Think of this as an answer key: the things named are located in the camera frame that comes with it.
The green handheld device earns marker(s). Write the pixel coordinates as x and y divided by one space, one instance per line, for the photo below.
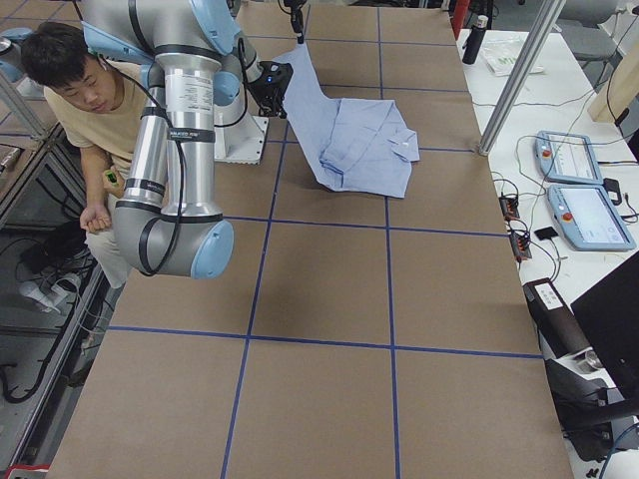
113 183

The black water bottle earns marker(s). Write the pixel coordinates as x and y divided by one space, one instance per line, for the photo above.
474 40

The black monitor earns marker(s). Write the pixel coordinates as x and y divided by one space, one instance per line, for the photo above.
607 314

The aluminium frame post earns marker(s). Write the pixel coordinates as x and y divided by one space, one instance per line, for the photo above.
534 42

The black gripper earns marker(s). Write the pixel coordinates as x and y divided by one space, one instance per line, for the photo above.
263 89

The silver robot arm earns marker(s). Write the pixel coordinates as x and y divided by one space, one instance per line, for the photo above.
209 97
294 9

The blue teach pendant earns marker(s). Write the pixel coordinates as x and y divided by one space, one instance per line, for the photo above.
566 158
587 219

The upper blue teach pendant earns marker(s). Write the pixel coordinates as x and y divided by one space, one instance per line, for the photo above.
566 158

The light blue striped shirt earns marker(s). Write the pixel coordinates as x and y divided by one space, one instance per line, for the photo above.
351 144

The lower blue teach pendant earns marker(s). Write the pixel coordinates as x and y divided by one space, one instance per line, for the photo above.
587 219

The white paper green print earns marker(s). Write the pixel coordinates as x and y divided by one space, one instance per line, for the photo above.
500 56

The person in beige shirt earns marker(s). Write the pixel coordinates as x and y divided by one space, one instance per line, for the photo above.
99 106

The brown cardboard tube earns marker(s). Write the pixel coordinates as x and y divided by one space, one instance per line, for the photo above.
554 318

